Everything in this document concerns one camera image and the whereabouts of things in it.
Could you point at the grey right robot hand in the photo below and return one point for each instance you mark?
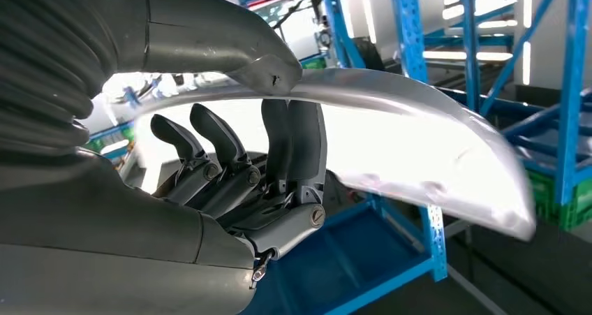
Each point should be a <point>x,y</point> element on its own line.
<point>115,239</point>

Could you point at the blue steel shelf rack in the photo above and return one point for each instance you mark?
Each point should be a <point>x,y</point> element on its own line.
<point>347,257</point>
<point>573,72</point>

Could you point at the green plastic crate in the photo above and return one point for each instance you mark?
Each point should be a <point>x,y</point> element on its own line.
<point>573,211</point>

